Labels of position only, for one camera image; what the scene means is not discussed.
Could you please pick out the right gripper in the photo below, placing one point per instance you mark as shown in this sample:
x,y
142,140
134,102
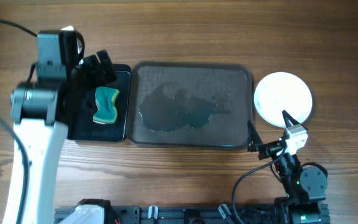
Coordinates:
x,y
255,141

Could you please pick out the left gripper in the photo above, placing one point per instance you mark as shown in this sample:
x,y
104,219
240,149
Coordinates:
x,y
97,77

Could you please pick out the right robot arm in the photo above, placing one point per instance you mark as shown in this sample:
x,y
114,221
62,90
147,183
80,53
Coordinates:
x,y
305,184

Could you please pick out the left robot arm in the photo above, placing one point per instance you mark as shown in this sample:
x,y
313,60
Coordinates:
x,y
42,108

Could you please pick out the dark brown serving tray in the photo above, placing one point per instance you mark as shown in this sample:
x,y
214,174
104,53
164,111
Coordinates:
x,y
176,104

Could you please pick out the black water tray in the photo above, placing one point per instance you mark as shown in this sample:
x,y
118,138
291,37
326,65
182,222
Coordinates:
x,y
83,128

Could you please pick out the green yellow sponge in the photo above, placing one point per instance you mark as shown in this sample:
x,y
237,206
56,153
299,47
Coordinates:
x,y
105,99

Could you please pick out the white plate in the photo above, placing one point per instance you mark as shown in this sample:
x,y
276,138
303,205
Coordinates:
x,y
283,91

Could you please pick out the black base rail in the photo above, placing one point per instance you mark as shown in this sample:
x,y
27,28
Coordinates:
x,y
259,213

